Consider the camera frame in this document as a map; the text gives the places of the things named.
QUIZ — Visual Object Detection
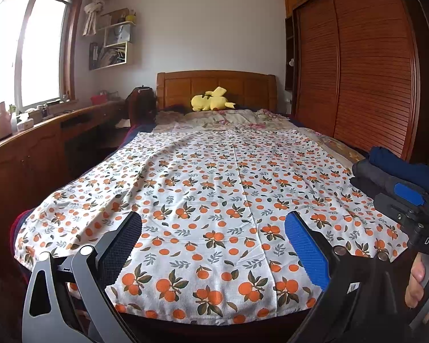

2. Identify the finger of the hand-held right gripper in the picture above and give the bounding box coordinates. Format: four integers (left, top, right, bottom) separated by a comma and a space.
374, 193, 420, 227
394, 182, 429, 210

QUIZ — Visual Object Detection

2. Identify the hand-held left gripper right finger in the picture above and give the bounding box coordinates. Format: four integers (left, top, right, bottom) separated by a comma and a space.
284, 212, 392, 292

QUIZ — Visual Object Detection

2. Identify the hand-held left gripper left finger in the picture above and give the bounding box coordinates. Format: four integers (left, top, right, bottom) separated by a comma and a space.
21, 212, 143, 343

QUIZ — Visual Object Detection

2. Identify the blue suit jacket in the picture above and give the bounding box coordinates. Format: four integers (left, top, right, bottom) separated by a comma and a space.
368, 146, 429, 197

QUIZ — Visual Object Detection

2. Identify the person's right hand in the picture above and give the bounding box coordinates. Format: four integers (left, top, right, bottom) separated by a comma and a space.
405, 256, 429, 308

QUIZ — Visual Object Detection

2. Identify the black folded garment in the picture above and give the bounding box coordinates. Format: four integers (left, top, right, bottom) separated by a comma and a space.
350, 178, 380, 200

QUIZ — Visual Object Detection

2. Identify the grey folded garment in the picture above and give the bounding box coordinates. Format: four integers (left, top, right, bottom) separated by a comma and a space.
352, 160, 397, 195

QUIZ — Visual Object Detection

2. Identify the bed with orange-print sheet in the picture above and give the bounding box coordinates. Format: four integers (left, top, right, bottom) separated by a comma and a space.
14, 129, 410, 326

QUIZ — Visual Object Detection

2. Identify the long wooden desk cabinet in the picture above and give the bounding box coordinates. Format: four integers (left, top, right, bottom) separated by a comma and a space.
0, 98, 129, 244

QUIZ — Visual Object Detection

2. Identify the wooden slatted wardrobe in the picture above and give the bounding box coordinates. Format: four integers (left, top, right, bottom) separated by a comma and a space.
283, 0, 429, 167

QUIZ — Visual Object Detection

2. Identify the dark suitcase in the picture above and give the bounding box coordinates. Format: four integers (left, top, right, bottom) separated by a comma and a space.
126, 85, 157, 125

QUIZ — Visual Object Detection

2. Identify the yellow plush toy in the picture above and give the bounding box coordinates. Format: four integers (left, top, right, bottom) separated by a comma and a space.
191, 86, 237, 112

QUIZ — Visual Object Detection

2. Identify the wooden bed headboard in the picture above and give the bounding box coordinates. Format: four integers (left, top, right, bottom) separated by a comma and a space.
156, 71, 277, 112

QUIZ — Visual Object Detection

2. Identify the dark corner shelf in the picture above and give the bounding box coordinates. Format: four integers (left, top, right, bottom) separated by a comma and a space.
284, 16, 297, 91

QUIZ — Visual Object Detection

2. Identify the white paper bag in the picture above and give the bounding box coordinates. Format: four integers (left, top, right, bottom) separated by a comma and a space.
104, 21, 133, 47

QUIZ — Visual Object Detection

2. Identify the wooden framed window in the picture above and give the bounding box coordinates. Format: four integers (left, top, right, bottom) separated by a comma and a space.
0, 0, 83, 115

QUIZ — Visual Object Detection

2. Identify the tied cream curtain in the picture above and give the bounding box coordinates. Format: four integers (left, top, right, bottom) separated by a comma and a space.
83, 0, 111, 36

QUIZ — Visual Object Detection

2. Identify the white wall shelf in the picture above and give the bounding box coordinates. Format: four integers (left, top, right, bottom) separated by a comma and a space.
89, 7, 136, 71

